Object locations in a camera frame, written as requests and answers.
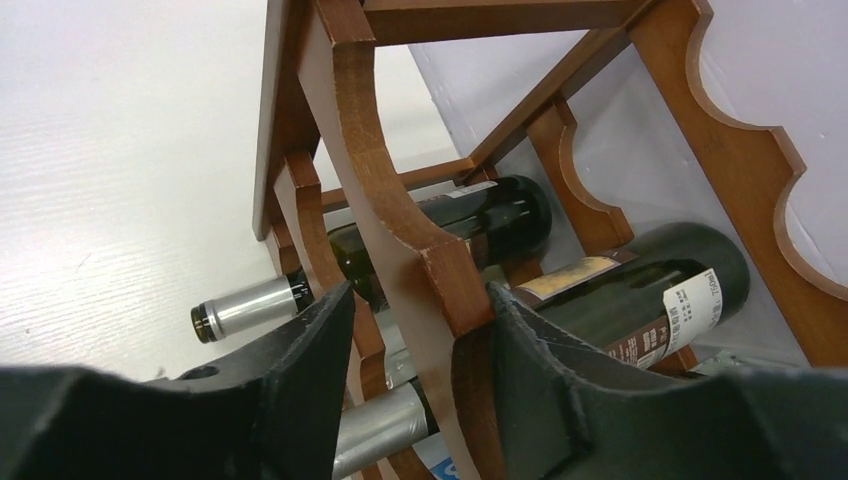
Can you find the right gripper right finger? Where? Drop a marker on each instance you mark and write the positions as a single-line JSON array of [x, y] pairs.
[[566, 410]]

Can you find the blue square bottle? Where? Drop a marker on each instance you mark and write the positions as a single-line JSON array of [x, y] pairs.
[[440, 465]]

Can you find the brown wooden wine rack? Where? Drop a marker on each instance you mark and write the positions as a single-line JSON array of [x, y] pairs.
[[321, 146]]

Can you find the clear bottle black cap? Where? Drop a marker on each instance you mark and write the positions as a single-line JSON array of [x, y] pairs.
[[726, 360]]

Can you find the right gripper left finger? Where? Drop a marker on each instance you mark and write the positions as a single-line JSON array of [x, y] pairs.
[[269, 410]]

